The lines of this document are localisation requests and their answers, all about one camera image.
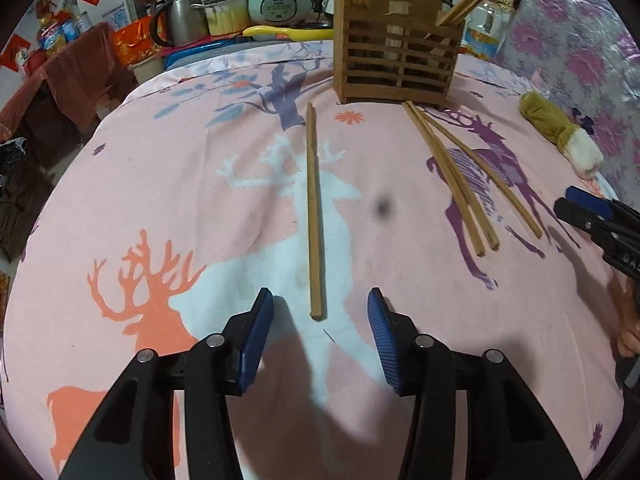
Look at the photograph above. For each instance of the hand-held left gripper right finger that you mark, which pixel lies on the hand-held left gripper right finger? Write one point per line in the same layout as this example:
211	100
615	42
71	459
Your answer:
382	345

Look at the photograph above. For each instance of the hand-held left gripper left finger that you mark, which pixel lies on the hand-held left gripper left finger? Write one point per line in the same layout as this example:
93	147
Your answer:
255	345

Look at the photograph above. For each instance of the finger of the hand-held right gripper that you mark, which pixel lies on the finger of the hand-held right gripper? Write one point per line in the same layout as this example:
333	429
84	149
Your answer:
575	212
580	194

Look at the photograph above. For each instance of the wooden chopstick holder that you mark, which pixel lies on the wooden chopstick holder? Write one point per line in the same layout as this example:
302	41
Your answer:
400	60

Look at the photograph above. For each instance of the person's right hand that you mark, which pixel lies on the person's right hand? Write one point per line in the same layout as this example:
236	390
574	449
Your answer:
629	320

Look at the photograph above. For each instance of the pink deer print bedsheet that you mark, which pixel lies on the pink deer print bedsheet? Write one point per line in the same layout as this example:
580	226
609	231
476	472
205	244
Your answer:
200	210

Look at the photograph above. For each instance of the clear plastic oil bottle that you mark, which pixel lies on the clear plastic oil bottle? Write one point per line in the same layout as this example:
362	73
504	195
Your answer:
487	35

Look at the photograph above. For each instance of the dark clothes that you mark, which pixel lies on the dark clothes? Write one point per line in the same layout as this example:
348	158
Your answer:
20	200

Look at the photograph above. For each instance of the blue mat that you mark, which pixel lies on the blue mat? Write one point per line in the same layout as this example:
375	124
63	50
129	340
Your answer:
200	53

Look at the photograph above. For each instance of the yellow plastic ladle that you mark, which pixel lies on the yellow plastic ladle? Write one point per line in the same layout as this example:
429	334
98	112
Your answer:
287	33

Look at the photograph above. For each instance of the table with red cloth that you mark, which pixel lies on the table with red cloth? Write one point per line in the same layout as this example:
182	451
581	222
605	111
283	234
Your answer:
85	80

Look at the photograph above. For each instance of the orange gift bag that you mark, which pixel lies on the orange gift bag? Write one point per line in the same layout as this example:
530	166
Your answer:
135	40

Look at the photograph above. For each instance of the steel pot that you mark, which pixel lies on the steel pot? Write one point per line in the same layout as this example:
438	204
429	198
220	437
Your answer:
225	17

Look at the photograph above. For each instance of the steel electric kettle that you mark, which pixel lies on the steel electric kettle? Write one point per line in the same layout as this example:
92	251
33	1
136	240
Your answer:
182	20

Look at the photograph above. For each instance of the pale blue rice cooker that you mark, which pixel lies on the pale blue rice cooker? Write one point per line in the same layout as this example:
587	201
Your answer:
277	2

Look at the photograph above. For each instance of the yellow cooking oil bottle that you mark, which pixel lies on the yellow cooking oil bottle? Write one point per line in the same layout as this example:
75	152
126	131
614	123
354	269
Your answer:
50	35

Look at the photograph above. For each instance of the floral plastic wall sheet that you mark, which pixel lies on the floral plastic wall sheet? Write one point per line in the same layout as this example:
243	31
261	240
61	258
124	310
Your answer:
575	45

